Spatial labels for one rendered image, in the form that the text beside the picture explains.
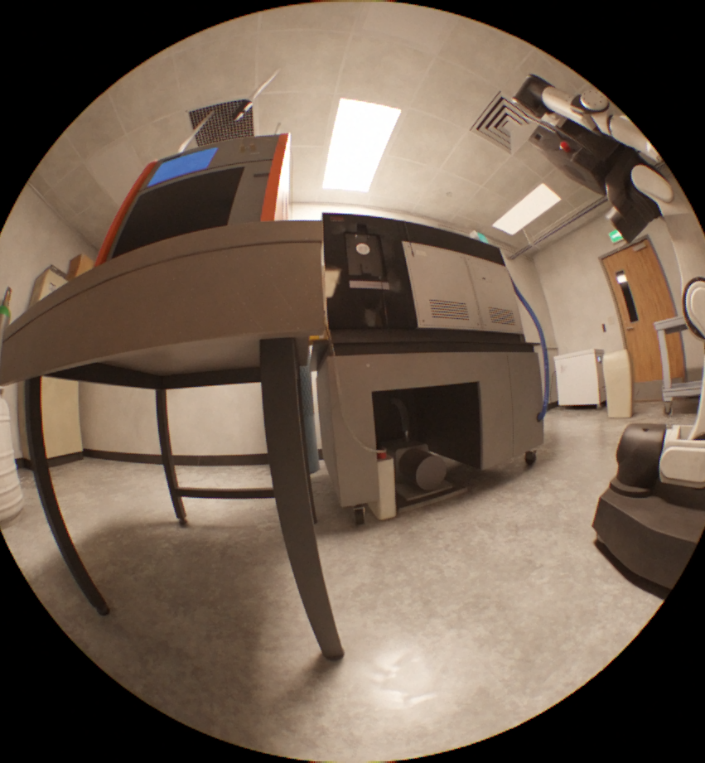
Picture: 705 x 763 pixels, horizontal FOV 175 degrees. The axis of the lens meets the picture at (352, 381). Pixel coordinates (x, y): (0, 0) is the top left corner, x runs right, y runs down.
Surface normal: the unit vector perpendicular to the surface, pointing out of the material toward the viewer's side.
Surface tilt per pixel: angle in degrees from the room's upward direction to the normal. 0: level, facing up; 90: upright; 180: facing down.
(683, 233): 114
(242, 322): 90
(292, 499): 90
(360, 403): 90
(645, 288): 90
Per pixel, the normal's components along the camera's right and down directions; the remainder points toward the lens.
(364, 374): 0.21, -0.08
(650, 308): -0.97, 0.07
